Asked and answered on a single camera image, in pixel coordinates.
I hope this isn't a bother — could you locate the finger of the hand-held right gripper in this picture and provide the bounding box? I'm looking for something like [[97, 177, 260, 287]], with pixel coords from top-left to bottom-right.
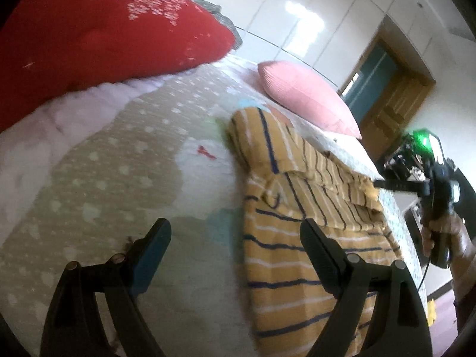
[[373, 179, 428, 192]]

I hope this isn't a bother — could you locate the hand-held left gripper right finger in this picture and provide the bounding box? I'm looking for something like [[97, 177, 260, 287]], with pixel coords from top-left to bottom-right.
[[300, 219, 433, 357]]

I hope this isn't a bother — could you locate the yellow striped shirt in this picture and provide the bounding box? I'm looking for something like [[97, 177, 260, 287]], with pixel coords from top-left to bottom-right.
[[228, 106, 403, 357]]

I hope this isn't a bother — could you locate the black cable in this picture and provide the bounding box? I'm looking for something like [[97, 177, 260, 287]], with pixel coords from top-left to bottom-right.
[[416, 255, 433, 291]]

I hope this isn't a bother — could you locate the red floral pillow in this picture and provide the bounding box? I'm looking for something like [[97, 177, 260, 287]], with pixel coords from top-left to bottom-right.
[[0, 0, 242, 131]]

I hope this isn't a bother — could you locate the person's right forearm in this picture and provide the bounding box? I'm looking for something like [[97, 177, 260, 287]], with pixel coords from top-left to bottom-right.
[[448, 227, 476, 337]]

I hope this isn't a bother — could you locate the pink pillow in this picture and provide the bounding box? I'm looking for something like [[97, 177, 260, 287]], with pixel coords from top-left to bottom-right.
[[257, 60, 362, 140]]

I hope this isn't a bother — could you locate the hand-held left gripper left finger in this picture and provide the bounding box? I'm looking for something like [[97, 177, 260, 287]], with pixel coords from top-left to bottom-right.
[[39, 218, 172, 357]]

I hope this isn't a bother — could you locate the white wardrobe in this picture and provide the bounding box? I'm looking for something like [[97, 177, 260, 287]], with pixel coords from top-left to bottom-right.
[[188, 0, 389, 90]]

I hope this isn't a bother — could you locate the wooden door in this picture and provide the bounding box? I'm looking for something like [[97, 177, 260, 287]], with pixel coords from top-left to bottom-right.
[[359, 73, 435, 162]]

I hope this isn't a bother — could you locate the person's right hand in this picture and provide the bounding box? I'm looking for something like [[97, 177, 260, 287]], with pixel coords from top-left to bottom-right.
[[421, 214, 471, 259]]

